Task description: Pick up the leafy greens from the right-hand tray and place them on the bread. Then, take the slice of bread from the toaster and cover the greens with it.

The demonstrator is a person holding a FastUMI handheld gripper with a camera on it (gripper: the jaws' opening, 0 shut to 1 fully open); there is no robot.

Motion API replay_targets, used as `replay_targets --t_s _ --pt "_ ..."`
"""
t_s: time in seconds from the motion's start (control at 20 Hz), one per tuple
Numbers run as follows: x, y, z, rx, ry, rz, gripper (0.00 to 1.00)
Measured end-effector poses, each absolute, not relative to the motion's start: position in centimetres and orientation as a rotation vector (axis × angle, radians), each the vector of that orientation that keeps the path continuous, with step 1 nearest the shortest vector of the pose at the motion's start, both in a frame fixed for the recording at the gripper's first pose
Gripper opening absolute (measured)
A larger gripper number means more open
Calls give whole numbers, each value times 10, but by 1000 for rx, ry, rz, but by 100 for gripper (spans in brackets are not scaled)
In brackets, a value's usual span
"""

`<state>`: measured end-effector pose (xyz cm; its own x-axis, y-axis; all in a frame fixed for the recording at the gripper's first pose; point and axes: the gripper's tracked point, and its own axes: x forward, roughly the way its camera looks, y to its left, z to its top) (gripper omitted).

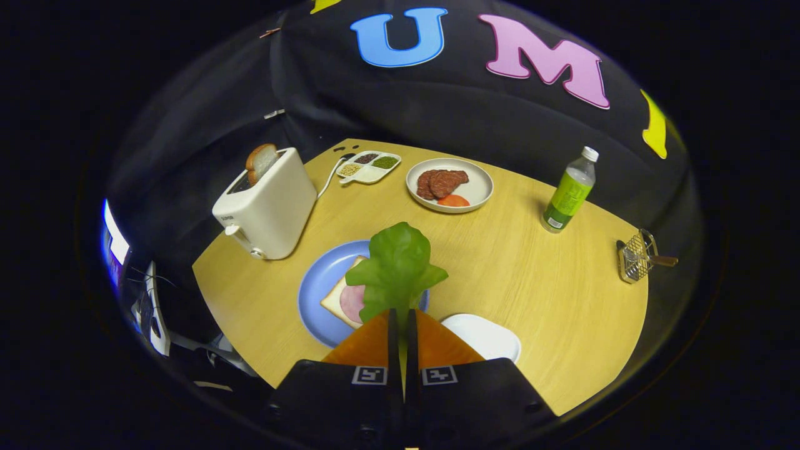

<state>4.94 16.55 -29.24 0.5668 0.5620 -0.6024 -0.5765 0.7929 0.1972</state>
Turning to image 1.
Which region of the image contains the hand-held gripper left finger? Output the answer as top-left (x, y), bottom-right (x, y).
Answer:
top-left (266, 308), bottom-right (404, 450)

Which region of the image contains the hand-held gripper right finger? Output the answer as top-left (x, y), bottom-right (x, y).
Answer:
top-left (403, 308), bottom-right (557, 450)

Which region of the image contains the green lettuce leaf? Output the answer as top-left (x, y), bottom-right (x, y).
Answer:
top-left (345, 222), bottom-right (449, 323)

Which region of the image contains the toasted bread slice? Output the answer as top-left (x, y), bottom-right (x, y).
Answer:
top-left (246, 143), bottom-right (279, 186)

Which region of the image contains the small white rectangular plate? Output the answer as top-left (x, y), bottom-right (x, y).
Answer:
top-left (441, 314), bottom-right (522, 363)

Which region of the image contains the pink ham slice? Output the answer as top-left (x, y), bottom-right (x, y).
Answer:
top-left (339, 284), bottom-right (367, 324)

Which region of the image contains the white bread slice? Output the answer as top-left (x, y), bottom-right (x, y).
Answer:
top-left (321, 255), bottom-right (369, 330)

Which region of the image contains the blue round plate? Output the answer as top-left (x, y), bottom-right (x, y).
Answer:
top-left (297, 240), bottom-right (431, 349)

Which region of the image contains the white toaster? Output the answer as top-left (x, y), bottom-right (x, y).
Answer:
top-left (212, 147), bottom-right (318, 261)

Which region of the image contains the white round plate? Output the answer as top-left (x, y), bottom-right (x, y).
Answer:
top-left (406, 157), bottom-right (494, 214)

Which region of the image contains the brown meat patty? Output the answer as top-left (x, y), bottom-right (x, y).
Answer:
top-left (416, 169), bottom-right (439, 201)
top-left (429, 169), bottom-right (469, 199)

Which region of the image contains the white divided dish with beans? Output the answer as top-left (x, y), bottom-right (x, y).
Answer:
top-left (336, 151), bottom-right (403, 186)

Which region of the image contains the green label plastic bottle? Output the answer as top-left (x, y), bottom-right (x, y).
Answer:
top-left (541, 146), bottom-right (599, 234)

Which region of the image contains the black backdrop cloth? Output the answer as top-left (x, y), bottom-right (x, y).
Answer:
top-left (103, 0), bottom-right (704, 351)

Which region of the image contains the computer monitor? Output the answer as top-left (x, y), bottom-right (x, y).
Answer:
top-left (101, 199), bottom-right (131, 268)

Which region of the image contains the metal wire basket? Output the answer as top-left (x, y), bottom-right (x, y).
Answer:
top-left (616, 229), bottom-right (679, 284)

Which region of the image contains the white toaster cable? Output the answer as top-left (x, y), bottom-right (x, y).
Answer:
top-left (316, 156), bottom-right (348, 199)

